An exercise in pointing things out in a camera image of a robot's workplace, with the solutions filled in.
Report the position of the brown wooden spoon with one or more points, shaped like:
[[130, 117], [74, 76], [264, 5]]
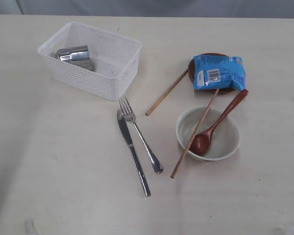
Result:
[[202, 141]]

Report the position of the grey curtain backdrop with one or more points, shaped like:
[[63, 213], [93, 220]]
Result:
[[152, 8]]

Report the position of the silver fork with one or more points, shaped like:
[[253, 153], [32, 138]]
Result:
[[129, 116]]

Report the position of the silver table knife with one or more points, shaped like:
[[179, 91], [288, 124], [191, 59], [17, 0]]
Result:
[[126, 135]]

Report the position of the white ceramic bowl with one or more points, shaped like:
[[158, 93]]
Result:
[[225, 139]]

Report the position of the blue snack bag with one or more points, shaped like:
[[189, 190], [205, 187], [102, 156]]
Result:
[[219, 72]]

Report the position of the brown wooden chopstick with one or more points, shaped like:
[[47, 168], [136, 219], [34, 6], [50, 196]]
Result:
[[161, 98], [182, 157]]

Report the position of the steel cup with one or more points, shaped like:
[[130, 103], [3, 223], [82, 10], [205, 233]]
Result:
[[78, 56]]

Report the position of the white perforated plastic basket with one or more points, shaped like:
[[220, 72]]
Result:
[[115, 60]]

